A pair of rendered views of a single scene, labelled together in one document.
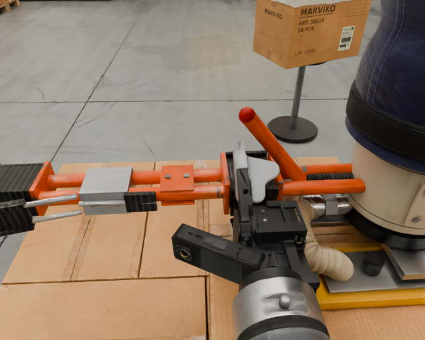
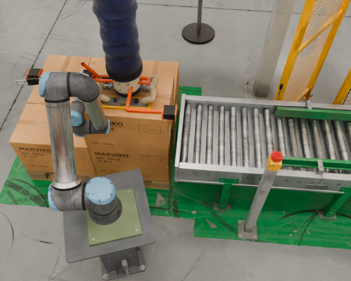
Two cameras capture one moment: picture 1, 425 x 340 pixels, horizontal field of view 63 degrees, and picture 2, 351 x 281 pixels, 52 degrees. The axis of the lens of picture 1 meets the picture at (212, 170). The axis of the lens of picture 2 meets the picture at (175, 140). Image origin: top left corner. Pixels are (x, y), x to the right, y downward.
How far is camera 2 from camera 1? 1.94 m
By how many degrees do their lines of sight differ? 17
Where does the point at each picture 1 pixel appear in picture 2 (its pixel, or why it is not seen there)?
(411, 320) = (119, 112)
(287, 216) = not seen: hidden behind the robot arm
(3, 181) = (32, 72)
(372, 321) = (111, 111)
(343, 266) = (105, 98)
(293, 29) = not seen: outside the picture
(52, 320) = (44, 115)
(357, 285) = (110, 103)
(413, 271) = (121, 101)
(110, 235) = not seen: hidden behind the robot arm
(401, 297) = (118, 107)
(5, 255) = (23, 96)
